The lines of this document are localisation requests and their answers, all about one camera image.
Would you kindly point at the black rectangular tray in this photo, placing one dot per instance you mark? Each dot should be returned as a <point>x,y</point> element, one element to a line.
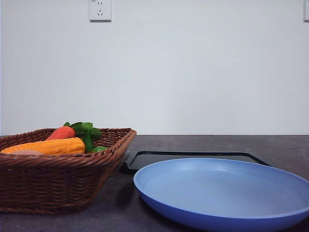
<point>137,161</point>

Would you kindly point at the white wall plate right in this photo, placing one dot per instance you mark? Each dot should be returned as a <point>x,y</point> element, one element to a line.
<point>306,11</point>

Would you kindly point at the orange toy carrot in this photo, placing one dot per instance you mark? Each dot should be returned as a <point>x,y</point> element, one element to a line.
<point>63,132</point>

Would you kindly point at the brown wicker basket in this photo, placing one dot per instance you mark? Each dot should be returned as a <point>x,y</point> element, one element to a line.
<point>56,184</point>

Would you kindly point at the brown egg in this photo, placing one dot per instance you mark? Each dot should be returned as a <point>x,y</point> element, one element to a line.
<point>27,152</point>

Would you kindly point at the white wall power socket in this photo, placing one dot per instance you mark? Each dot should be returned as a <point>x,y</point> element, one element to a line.
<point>100,11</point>

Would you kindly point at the yellow toy corn cob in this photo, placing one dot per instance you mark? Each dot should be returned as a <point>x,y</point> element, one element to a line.
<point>60,146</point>

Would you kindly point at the green toy lime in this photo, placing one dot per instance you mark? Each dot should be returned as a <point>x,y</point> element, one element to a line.
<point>99,148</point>

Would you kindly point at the green leafy toy vegetable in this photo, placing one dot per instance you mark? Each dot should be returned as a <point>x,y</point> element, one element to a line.
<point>90,133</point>

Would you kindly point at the blue round plate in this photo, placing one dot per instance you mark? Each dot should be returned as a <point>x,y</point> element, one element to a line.
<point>221,195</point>

